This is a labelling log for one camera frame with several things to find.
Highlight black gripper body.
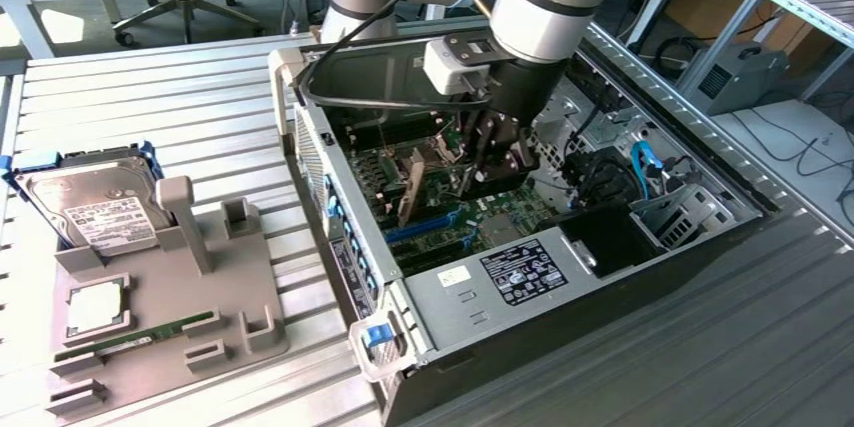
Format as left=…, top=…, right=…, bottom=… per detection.
left=483, top=54, right=569, bottom=124

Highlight black graphics card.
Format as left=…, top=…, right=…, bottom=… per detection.
left=396, top=146, right=539, bottom=228

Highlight silver drive cage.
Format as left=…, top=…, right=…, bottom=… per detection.
left=525, top=69, right=645, bottom=198

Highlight green motherboard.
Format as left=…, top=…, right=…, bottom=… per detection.
left=345, top=114, right=568, bottom=278

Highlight silver chipset heatsink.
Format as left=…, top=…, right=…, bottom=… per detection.
left=477, top=214, right=525, bottom=248

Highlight blue expansion slot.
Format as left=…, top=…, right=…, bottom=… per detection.
left=384, top=215, right=449, bottom=243

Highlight black plastic shroud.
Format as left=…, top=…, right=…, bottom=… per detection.
left=536, top=204, right=668, bottom=281

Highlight silver disk bay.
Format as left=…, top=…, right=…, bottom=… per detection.
left=629, top=184, right=742, bottom=253

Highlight grey control box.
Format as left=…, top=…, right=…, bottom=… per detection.
left=692, top=40, right=792, bottom=116

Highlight grey power supply unit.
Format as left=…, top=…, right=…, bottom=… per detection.
left=403, top=224, right=601, bottom=353

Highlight open PC case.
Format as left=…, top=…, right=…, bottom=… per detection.
left=265, top=7, right=782, bottom=427

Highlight grey parts rack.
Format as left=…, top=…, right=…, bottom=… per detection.
left=42, top=175, right=292, bottom=418

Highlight hard disk in blue caddy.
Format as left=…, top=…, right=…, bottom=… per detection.
left=0, top=139, right=168, bottom=253

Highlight green RAM stick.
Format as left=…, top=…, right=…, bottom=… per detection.
left=52, top=310, right=218, bottom=363

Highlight silver CPU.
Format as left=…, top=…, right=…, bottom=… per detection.
left=64, top=282, right=132, bottom=341

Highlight black power wires bundle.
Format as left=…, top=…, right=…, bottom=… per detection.
left=563, top=144, right=635, bottom=208

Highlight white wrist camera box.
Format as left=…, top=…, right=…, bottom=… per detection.
left=424, top=32, right=515, bottom=96

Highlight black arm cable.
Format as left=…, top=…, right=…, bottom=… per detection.
left=299, top=0, right=499, bottom=113

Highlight blue SATA wire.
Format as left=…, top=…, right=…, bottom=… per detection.
left=628, top=140, right=668, bottom=201

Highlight aluminium frame table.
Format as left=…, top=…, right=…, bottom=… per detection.
left=672, top=0, right=854, bottom=101

